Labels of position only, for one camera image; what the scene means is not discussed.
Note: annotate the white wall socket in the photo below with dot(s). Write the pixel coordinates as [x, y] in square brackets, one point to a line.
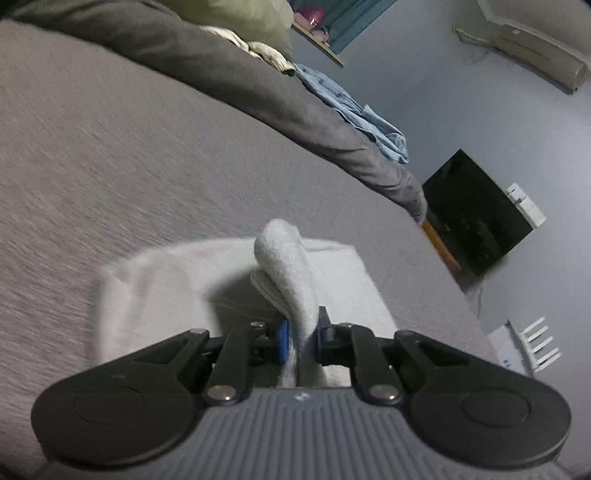
[524, 203]

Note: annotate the pink round ornament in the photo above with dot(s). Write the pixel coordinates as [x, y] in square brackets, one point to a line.
[311, 17]

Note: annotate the dark grey duvet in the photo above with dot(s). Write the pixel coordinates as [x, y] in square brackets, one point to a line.
[258, 87]

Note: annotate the olive green pillow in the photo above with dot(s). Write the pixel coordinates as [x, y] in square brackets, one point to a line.
[249, 18]

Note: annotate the wall air conditioner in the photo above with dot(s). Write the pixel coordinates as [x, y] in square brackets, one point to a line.
[531, 50]

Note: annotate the white router with antennas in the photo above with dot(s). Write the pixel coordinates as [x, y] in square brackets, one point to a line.
[521, 348]

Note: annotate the light blue blanket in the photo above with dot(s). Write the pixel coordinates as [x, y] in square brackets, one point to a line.
[351, 106]

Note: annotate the wooden windowsill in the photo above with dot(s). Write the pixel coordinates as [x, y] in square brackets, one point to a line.
[323, 46]

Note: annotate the black television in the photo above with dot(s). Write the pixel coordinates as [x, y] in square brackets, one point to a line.
[475, 212]

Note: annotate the wooden television stand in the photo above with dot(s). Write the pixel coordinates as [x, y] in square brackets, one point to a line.
[441, 244]

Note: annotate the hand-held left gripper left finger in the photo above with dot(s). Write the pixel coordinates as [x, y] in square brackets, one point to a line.
[283, 342]

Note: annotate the teal curtain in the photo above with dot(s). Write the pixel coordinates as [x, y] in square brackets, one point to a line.
[355, 21]

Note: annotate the white towel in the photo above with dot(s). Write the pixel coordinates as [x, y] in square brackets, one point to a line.
[286, 267]

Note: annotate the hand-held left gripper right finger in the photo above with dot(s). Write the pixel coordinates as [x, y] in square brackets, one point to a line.
[320, 344]

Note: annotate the cream crumpled cloth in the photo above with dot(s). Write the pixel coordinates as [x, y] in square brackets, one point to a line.
[263, 50]

